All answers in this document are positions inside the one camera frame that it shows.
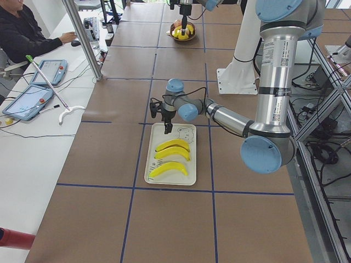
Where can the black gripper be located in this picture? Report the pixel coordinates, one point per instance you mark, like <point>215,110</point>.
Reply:
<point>166,115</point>
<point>184,11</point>

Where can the yellow banana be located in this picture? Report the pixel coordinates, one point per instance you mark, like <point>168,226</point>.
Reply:
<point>176,31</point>
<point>168,166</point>
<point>174,150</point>
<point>173,143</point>

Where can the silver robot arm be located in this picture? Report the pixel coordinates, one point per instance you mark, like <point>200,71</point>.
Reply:
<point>262,65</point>
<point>208,4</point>

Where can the brown wicker basket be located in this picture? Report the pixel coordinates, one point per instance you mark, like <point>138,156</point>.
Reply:
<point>187,31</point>

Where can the yellow star fruit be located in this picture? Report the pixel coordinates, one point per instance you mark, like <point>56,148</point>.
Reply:
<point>183,37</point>

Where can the white bear tray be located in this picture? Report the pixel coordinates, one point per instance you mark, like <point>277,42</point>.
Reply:
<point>186,132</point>

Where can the long reach stick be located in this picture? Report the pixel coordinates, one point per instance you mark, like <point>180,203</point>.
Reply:
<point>68,109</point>

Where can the black computer mouse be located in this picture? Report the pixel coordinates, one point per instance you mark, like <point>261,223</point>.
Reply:
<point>75,43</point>

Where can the black marker pen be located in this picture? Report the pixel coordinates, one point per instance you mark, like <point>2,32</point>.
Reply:
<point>49,109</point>

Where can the far teach pendant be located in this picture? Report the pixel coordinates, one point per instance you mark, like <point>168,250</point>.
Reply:
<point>54,70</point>

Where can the teach pendant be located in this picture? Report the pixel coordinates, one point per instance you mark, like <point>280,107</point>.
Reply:
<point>54,70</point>
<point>29,103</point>

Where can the near teach pendant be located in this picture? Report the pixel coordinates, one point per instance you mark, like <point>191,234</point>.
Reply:
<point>29,103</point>

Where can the seated person in black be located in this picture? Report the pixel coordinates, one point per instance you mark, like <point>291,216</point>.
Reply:
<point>22,36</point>

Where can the red cylinder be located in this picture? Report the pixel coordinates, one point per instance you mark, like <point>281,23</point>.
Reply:
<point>16,239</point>

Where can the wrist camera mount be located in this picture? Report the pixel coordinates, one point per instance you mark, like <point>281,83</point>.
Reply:
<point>155,106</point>
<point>173,3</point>

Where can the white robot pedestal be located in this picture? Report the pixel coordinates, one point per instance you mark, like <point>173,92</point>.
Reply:
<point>238,77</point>

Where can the aluminium frame post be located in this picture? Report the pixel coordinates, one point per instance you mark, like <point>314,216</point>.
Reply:
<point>78,26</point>

